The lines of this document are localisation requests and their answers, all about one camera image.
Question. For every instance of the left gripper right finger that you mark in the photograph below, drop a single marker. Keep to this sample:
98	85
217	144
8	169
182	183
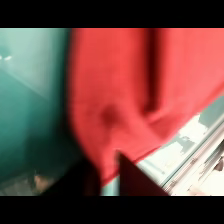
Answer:
135	181

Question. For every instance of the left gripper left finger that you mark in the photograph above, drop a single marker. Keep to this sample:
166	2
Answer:
83	181

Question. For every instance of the red garment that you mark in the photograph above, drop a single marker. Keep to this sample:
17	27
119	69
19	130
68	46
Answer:
133	86

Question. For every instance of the silver frame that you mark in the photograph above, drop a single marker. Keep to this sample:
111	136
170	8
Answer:
196	166

